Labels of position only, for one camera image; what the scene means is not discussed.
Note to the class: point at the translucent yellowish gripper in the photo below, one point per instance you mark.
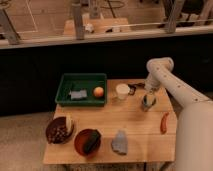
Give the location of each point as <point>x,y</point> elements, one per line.
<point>150,98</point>

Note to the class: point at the dark metal cup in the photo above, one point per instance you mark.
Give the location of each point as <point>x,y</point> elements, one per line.
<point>144,107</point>

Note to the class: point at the white cup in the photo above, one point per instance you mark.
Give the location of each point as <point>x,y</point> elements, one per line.
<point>122,91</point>

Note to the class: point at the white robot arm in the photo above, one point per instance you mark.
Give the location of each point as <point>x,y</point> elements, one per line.
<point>194,134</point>

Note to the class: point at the blue sponge in tray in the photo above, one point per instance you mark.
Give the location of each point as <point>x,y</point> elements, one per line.
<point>78,95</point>

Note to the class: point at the green plastic tray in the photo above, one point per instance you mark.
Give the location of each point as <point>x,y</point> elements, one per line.
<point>81,81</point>

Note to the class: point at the black peeler tool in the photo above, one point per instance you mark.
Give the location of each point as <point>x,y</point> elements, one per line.
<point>133,87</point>

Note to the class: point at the wooden folding table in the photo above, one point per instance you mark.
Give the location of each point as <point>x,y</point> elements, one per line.
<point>146,143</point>

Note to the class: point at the orange fruit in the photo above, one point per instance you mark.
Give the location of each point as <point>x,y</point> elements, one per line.
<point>98,92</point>

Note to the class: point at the crumpled blue cloth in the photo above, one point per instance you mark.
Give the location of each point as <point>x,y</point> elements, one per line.
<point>119,143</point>

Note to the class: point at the dark green sponge block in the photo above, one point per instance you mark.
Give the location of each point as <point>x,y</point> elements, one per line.
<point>91,142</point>

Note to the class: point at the red bowl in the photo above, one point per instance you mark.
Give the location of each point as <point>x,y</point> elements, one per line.
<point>79,141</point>

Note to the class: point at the wooden background table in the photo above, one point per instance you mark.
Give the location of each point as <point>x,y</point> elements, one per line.
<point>100,25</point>

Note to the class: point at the banana slice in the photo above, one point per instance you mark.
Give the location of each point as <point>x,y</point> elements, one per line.
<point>69,123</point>

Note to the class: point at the dark brown bowl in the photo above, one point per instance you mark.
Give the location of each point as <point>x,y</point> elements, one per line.
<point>56,131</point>

